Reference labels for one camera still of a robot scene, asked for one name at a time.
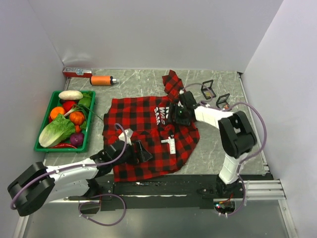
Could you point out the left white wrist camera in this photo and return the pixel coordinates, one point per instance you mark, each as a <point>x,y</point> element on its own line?
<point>126,136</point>

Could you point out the toy napa cabbage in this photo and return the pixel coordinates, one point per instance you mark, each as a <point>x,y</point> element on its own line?
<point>57,131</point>

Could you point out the red black plaid shirt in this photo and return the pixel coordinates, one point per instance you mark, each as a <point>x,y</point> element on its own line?
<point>170,144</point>

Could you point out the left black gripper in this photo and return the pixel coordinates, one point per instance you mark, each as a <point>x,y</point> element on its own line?
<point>142,155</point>

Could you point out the toy red tomato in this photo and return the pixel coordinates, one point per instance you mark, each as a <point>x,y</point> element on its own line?
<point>68,105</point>

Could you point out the toy white radish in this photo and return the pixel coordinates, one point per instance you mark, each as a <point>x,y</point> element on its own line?
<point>72,95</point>

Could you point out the toy orange fruit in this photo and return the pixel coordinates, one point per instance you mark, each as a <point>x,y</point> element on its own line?
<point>56,111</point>

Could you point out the orange cylindrical bottle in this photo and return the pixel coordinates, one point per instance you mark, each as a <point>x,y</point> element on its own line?
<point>107,80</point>

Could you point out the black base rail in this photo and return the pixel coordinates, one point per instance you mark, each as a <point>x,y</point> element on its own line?
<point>171,191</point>

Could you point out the toy green pepper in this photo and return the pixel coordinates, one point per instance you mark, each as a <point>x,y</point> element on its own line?
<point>85,102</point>

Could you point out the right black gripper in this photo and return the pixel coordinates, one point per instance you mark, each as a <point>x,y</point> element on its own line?
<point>174,108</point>

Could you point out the toy red chili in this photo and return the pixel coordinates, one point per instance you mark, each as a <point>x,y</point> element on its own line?
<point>63,145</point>

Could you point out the black case with gold brooch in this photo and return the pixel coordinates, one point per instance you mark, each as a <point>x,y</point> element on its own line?
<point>207,90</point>

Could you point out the toy orange pumpkin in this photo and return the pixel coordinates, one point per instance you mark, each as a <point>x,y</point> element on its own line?
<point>77,118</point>

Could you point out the red rectangular box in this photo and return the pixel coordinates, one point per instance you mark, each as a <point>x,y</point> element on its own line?
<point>77,72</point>

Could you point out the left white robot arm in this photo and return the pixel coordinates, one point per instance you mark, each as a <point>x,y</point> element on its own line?
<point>40,184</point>

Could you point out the green plastic basket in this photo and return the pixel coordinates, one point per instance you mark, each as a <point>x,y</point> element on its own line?
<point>84,128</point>

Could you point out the toy purple onion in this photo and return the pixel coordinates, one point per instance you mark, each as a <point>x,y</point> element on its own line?
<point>77,139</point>

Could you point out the black case with orange brooch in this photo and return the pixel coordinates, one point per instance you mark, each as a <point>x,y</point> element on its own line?
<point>222,102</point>

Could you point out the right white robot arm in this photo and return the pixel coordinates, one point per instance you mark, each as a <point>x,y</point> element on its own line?
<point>236,133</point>

